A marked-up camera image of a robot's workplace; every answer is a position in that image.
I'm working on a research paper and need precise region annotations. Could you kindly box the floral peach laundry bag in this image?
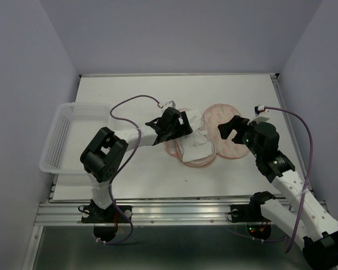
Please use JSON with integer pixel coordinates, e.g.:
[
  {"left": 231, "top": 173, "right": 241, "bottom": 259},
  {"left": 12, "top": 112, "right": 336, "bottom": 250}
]
[{"left": 163, "top": 103, "right": 250, "bottom": 169}]

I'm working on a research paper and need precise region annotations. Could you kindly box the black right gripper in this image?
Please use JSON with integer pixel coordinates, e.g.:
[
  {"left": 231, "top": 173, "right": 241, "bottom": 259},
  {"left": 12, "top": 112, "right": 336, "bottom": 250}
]
[{"left": 217, "top": 115, "right": 262, "bottom": 158}]

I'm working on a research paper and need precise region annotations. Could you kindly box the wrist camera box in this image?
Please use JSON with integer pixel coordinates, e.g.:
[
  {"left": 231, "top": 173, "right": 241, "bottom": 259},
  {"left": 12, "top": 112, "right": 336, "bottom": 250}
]
[
  {"left": 248, "top": 105, "right": 270, "bottom": 125},
  {"left": 157, "top": 100, "right": 176, "bottom": 110}
]

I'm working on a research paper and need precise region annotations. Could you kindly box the white plastic basket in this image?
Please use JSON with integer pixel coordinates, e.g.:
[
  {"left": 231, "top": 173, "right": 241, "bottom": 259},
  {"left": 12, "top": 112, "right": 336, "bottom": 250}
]
[{"left": 39, "top": 102, "right": 111, "bottom": 175}]

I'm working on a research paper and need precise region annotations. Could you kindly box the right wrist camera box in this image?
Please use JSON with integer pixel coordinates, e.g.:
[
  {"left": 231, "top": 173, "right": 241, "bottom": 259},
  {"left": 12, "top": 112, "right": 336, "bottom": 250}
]
[{"left": 248, "top": 105, "right": 270, "bottom": 125}]

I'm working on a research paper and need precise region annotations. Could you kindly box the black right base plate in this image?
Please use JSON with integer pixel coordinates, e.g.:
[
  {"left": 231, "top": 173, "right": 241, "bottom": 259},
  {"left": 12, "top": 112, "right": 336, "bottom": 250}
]
[{"left": 227, "top": 204, "right": 264, "bottom": 223}]

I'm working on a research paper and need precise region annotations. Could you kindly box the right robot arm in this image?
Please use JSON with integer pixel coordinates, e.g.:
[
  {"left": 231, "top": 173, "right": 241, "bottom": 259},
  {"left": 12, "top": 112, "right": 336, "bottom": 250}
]
[{"left": 218, "top": 115, "right": 338, "bottom": 269}]

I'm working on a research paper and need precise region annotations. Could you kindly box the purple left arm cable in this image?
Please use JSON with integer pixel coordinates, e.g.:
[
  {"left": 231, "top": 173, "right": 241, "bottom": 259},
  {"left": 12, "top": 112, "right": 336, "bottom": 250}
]
[{"left": 95, "top": 95, "right": 161, "bottom": 246}]

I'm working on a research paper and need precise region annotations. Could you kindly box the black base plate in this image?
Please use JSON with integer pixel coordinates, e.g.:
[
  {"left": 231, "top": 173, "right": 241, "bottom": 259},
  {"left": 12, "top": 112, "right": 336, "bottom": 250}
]
[
  {"left": 227, "top": 204, "right": 264, "bottom": 223},
  {"left": 78, "top": 204, "right": 131, "bottom": 224}
]

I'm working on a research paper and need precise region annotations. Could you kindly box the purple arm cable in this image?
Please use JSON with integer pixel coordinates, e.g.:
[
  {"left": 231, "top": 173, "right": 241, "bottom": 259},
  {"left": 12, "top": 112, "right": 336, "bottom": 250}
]
[
  {"left": 230, "top": 106, "right": 315, "bottom": 254},
  {"left": 95, "top": 95, "right": 161, "bottom": 246}
]

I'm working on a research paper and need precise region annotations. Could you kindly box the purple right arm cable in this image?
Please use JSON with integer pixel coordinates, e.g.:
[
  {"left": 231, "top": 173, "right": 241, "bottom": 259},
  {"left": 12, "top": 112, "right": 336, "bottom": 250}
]
[{"left": 230, "top": 106, "right": 315, "bottom": 254}]

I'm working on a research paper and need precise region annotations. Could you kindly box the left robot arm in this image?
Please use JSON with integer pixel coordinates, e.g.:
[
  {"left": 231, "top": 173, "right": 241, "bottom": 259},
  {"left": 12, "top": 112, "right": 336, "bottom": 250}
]
[{"left": 80, "top": 107, "right": 194, "bottom": 222}]

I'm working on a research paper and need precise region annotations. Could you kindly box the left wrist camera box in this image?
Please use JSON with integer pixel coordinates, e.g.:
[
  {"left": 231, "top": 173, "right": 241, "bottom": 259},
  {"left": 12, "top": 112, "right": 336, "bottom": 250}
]
[{"left": 157, "top": 100, "right": 176, "bottom": 110}]

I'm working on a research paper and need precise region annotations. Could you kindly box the white bra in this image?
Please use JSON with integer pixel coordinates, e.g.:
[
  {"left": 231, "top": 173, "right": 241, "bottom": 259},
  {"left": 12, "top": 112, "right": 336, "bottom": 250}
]
[{"left": 175, "top": 109, "right": 215, "bottom": 166}]

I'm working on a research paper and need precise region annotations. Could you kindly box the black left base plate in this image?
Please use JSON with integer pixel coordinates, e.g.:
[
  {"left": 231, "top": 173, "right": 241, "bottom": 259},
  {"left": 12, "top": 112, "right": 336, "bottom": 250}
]
[{"left": 78, "top": 204, "right": 131, "bottom": 224}]

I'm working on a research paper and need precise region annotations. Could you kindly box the aluminium front rail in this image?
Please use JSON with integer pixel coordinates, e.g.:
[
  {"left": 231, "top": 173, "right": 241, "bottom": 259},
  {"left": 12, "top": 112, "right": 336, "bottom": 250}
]
[{"left": 35, "top": 200, "right": 333, "bottom": 226}]

